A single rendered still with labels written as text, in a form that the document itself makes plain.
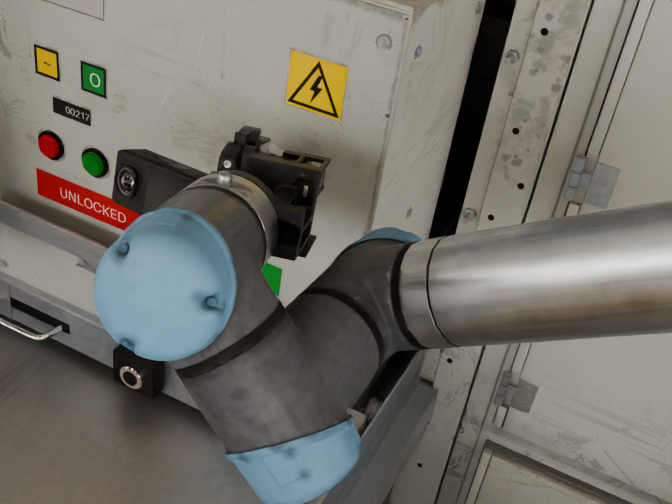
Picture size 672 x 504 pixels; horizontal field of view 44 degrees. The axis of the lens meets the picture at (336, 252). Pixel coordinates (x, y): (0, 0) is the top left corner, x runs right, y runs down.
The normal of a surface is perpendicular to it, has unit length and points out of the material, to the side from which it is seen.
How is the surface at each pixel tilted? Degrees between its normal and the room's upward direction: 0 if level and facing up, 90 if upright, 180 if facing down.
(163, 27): 90
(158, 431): 0
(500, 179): 90
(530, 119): 90
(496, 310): 88
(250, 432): 78
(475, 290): 71
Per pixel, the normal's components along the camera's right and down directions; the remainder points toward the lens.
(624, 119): -0.43, 0.45
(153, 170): -0.59, 0.11
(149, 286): -0.14, 0.30
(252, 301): 0.67, -0.23
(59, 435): 0.14, -0.82
